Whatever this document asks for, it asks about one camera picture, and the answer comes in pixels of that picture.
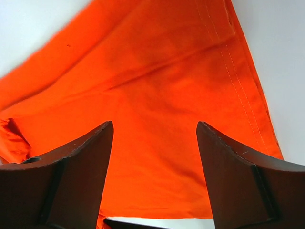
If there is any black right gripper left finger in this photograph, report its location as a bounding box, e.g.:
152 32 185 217
0 121 113 229

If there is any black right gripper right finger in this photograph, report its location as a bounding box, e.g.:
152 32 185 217
196 122 305 229

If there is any orange t-shirt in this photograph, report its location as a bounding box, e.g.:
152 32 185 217
0 0 283 229

